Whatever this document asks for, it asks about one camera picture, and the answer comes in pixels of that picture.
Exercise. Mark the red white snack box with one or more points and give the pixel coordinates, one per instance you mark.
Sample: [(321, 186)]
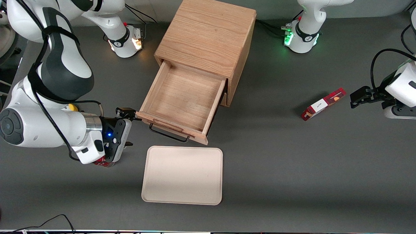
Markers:
[(321, 104)]

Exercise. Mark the red bottle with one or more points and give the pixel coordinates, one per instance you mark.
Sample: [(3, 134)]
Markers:
[(104, 163)]

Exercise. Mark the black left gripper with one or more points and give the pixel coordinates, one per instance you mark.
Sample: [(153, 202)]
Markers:
[(376, 96)]

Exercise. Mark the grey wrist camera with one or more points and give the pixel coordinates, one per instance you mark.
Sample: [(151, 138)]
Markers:
[(401, 113), (125, 136)]

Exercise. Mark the beige round seat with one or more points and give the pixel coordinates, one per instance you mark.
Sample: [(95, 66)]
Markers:
[(6, 39)]

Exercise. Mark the beige rectangular tray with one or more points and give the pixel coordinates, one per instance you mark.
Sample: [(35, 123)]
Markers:
[(182, 175)]

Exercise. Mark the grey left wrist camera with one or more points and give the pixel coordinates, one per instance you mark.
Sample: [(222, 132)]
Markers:
[(401, 113)]

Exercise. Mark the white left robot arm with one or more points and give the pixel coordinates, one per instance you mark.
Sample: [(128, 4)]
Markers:
[(305, 32)]

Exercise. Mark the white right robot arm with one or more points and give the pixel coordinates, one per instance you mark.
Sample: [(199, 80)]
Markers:
[(65, 65)]

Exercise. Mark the oak wooden cabinet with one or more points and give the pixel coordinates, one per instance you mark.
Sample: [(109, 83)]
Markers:
[(208, 32)]

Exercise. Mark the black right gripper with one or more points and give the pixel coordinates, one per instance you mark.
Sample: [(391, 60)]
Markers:
[(108, 124)]

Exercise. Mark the yellow lemon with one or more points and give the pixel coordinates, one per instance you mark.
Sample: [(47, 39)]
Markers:
[(73, 107)]

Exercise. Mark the oak wooden drawer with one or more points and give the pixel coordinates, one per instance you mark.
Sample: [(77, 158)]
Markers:
[(182, 97)]

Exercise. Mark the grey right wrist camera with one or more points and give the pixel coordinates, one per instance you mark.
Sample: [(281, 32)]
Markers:
[(125, 136)]

